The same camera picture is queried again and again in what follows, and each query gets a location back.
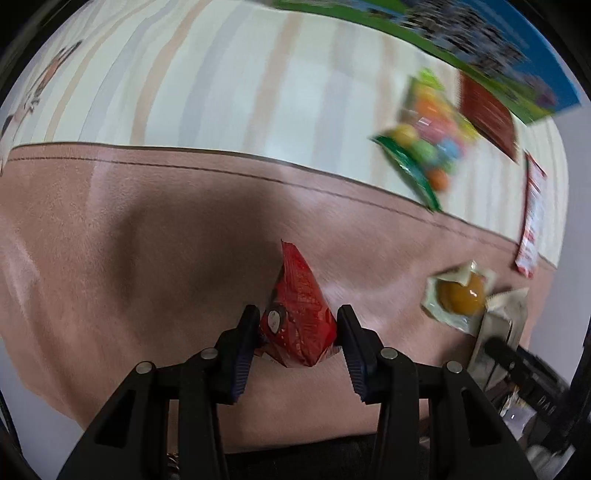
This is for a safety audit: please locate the small red snack packet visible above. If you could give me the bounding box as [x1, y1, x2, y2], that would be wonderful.
[259, 241, 337, 368]

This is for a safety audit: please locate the white wafer packet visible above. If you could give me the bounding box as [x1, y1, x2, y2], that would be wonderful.
[468, 288, 529, 391]

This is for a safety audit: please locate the dark red packet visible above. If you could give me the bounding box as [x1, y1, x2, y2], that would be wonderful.
[460, 73, 517, 162]

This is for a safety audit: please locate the pink striped cat blanket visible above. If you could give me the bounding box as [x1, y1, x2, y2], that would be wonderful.
[0, 0, 570, 455]

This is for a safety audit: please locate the red white long packet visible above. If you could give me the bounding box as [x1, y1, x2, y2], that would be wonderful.
[514, 151, 547, 279]

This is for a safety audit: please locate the cardboard milk box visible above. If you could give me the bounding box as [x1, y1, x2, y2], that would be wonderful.
[271, 0, 580, 123]

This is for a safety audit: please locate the colourful gumball candy bag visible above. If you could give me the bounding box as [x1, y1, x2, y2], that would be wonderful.
[372, 68, 479, 212]

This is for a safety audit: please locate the packaged braised egg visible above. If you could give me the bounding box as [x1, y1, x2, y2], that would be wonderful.
[421, 260, 497, 337]

